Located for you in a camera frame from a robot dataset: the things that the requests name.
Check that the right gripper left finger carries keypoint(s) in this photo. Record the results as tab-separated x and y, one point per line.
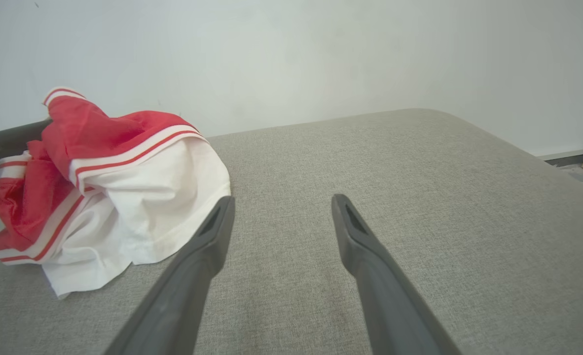
183	296

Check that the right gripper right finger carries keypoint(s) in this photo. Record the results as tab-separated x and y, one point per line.
390	305

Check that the red and white garment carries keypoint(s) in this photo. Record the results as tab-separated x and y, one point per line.
148	197

